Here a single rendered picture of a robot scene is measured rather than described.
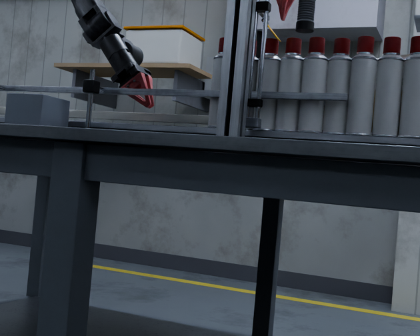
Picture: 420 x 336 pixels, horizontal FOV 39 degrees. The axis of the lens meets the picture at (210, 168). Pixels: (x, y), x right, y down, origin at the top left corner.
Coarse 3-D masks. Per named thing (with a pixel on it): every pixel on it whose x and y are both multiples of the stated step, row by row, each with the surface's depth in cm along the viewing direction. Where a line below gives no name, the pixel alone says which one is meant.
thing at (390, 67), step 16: (384, 48) 119; (400, 48) 118; (384, 64) 117; (400, 64) 117; (384, 80) 117; (400, 80) 117; (384, 96) 117; (400, 96) 117; (384, 112) 116; (384, 128) 116
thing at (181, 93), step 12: (180, 96) 133; (192, 96) 131; (204, 96) 129; (216, 96) 128; (252, 96) 125; (264, 96) 124; (276, 96) 123; (288, 96) 122; (300, 96) 121; (312, 96) 120; (324, 96) 119; (336, 96) 118; (348, 96) 118
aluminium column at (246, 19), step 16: (240, 0) 115; (256, 0) 117; (240, 16) 114; (240, 32) 114; (224, 48) 115; (240, 48) 113; (224, 64) 115; (240, 64) 113; (224, 80) 114; (240, 80) 113; (224, 96) 114; (240, 96) 113; (224, 112) 114; (240, 112) 113; (224, 128) 114; (240, 128) 114
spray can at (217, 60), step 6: (222, 42) 130; (222, 48) 130; (222, 54) 130; (216, 60) 130; (216, 66) 130; (216, 72) 130; (216, 78) 130; (216, 84) 130; (216, 90) 130; (210, 102) 131; (216, 102) 129; (210, 108) 131; (216, 108) 129; (210, 114) 130; (216, 114) 129; (210, 120) 130; (216, 120) 129; (210, 126) 130; (216, 126) 129
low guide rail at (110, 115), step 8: (0, 112) 161; (72, 112) 152; (80, 112) 151; (96, 112) 149; (104, 112) 148; (112, 112) 147; (120, 112) 146; (128, 112) 146; (128, 120) 146; (136, 120) 145; (144, 120) 144; (152, 120) 143; (160, 120) 142; (168, 120) 141; (176, 120) 140; (184, 120) 140; (192, 120) 139; (200, 120) 138; (208, 120) 137
